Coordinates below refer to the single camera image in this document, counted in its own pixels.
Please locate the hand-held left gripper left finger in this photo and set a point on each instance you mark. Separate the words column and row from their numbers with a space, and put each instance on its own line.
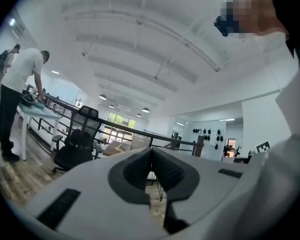
column 95, row 196

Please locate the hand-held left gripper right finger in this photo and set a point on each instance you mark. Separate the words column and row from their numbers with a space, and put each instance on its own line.
column 210, row 184

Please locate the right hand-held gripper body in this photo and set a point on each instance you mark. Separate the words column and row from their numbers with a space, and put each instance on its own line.
column 263, row 147

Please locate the black mesh office chair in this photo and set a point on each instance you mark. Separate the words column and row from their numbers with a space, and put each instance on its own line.
column 75, row 154

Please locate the dark railing with wooden handrail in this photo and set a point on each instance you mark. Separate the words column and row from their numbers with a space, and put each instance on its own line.
column 125, row 127

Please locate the large glass window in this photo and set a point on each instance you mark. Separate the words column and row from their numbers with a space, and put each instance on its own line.
column 120, row 120

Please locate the white-legged pale blue table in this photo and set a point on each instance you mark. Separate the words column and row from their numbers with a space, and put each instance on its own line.
column 40, row 112

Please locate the black round basket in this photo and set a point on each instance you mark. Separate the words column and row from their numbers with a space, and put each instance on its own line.
column 28, row 101

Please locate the person's head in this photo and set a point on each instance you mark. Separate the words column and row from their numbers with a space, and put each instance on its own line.
column 265, row 16

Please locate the person's black shirt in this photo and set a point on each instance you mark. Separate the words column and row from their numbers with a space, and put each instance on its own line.
column 295, row 14

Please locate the group of black wall-hung devices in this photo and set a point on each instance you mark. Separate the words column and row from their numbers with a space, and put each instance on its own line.
column 195, row 130

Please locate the black head-mounted camera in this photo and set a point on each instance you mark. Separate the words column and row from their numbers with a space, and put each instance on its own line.
column 221, row 25

